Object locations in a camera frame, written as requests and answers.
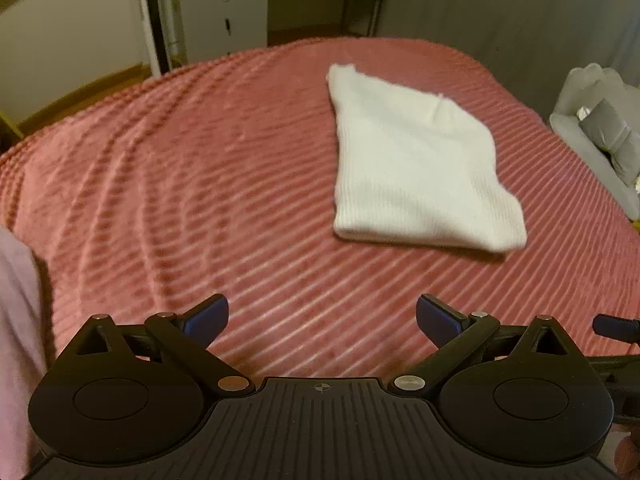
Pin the grey cushion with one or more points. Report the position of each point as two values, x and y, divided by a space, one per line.
612 135

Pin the white armchair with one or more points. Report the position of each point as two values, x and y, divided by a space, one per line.
595 130

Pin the grey mini fridge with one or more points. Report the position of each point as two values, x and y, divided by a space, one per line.
222 20

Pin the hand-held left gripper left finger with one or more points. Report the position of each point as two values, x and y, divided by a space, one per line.
210 316

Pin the white tower appliance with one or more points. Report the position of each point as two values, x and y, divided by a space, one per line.
152 15

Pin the white knit sweater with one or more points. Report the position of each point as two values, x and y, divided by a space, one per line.
420 170

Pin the pink ribbed bedspread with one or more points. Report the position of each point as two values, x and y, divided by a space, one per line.
200 185

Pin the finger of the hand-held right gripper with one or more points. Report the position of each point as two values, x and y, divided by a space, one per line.
617 327

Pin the light pink cloth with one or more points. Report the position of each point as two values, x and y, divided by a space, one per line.
17 350

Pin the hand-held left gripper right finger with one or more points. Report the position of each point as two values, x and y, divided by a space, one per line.
439 321

